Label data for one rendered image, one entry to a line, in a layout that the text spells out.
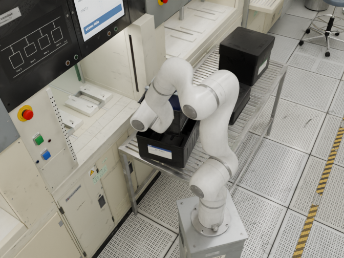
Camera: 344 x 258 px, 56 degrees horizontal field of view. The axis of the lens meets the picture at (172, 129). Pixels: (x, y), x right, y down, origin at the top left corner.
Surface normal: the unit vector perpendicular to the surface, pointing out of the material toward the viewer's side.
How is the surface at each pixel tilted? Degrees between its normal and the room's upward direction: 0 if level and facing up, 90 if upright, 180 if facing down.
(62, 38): 90
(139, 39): 90
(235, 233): 0
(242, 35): 0
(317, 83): 0
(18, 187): 90
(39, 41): 90
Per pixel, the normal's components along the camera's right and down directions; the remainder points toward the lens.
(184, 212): -0.04, -0.70
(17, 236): 0.85, 0.36
